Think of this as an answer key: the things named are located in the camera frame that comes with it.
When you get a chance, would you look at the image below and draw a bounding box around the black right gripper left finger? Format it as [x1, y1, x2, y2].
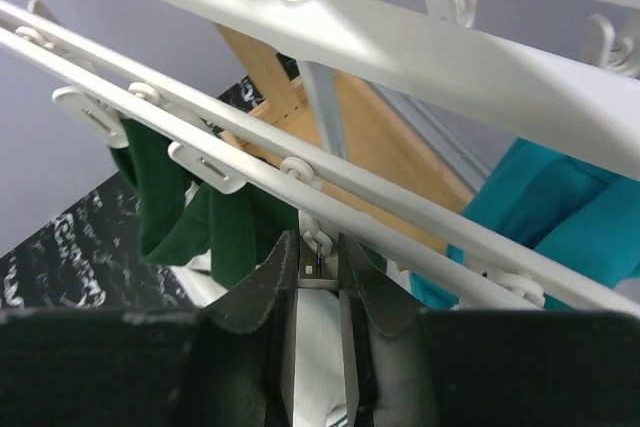
[1, 232, 298, 426]

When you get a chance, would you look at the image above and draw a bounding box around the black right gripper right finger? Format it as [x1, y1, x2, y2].
[338, 236, 639, 426]

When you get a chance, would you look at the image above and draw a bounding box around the white plastic clip hanger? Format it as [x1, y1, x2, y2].
[1, 0, 639, 315]

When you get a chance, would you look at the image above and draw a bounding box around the white hanger clip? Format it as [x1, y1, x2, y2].
[296, 229, 340, 292]

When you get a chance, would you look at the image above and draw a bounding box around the white green t-shirt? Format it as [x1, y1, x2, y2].
[107, 116, 416, 427]

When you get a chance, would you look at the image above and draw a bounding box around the teal blue shirt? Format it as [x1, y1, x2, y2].
[409, 136, 640, 313]

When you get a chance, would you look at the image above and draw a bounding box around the wooden drying rack frame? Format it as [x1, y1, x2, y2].
[27, 0, 476, 256]

